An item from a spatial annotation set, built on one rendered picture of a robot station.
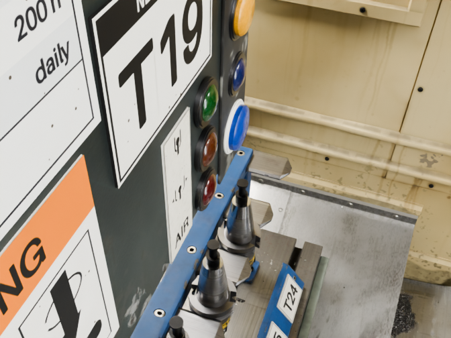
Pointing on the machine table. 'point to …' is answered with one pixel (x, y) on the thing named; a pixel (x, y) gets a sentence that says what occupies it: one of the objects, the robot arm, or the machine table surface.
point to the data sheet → (41, 97)
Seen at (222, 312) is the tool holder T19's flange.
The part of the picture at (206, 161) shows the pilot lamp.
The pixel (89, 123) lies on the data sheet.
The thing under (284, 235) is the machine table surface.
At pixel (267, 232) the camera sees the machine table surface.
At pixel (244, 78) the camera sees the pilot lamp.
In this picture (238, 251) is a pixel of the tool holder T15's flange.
